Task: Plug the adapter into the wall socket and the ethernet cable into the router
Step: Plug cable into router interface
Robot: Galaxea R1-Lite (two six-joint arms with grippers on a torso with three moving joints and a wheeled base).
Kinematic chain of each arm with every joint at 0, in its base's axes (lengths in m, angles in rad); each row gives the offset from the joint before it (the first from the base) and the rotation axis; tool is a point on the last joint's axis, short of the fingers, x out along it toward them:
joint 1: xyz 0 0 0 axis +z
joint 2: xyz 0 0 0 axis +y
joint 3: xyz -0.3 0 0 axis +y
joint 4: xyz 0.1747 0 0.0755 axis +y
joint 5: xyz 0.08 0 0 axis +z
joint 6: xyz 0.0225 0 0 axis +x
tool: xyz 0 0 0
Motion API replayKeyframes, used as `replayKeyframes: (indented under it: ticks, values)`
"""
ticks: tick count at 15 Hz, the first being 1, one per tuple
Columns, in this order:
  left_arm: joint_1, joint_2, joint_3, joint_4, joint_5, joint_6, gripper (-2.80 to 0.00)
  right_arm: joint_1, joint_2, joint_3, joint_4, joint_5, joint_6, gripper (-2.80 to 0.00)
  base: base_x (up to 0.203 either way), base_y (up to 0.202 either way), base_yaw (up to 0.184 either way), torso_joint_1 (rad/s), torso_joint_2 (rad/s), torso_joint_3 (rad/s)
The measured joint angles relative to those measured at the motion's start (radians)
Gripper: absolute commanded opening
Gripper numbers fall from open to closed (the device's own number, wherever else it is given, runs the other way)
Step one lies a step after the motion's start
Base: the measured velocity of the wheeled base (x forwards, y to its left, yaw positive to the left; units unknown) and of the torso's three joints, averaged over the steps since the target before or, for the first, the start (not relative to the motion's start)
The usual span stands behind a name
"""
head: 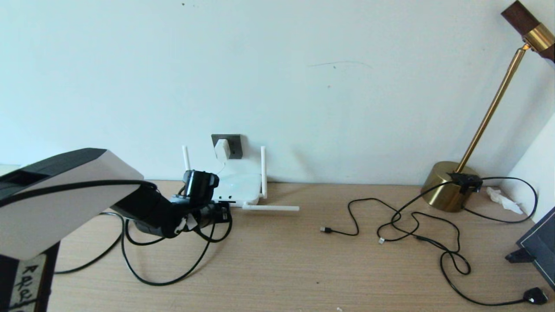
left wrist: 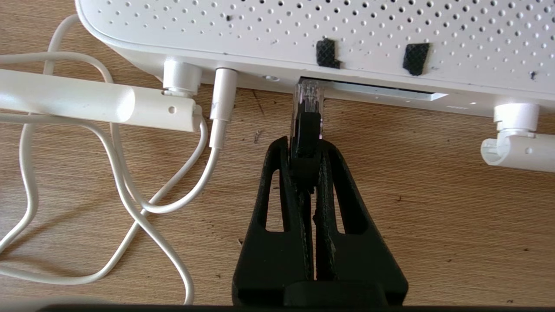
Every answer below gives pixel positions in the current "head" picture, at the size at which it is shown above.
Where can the black inline lamp switch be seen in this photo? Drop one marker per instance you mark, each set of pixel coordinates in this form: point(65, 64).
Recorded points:
point(465, 182)

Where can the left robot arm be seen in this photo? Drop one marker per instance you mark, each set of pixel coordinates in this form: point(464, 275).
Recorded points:
point(56, 203)

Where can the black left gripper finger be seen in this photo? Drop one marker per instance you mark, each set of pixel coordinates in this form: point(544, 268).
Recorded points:
point(223, 218)
point(223, 208)

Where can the white router with antennas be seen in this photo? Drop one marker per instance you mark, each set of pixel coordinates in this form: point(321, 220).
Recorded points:
point(245, 186)

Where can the dark teal printed box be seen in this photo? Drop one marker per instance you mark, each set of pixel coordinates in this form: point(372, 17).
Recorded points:
point(542, 247)

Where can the grey wall socket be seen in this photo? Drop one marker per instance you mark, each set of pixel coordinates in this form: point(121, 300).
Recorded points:
point(236, 147)

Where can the brass desk lamp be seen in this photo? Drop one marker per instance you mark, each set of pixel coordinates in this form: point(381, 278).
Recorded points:
point(446, 190)

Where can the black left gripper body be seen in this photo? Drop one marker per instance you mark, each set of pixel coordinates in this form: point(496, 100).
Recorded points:
point(203, 216)

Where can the crumpled white tissue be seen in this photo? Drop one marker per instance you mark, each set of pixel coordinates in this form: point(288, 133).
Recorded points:
point(503, 201)

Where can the black plastic clip stand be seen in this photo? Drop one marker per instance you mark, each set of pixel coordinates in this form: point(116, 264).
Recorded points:
point(519, 255)

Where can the white power adapter block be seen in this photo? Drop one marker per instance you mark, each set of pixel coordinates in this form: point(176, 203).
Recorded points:
point(222, 149)

